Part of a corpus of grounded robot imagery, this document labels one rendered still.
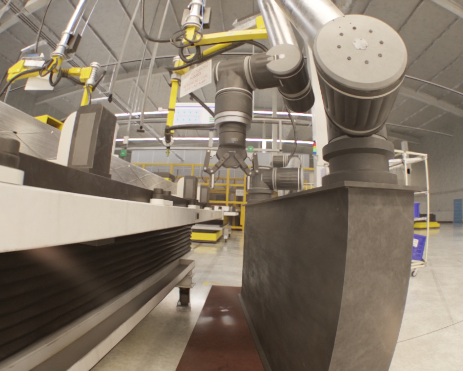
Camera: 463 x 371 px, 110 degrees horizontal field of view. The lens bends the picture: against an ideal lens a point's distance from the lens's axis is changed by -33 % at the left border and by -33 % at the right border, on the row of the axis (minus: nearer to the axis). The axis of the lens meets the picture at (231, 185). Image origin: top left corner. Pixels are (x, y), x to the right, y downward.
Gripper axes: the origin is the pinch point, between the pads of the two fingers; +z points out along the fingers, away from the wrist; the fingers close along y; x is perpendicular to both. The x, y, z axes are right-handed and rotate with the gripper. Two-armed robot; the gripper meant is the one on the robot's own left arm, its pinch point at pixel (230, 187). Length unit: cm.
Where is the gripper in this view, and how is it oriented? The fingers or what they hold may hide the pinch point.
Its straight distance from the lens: 63.7
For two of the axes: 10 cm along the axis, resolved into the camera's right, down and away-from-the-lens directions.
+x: -0.9, 1.1, 9.9
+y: 10.0, 0.5, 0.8
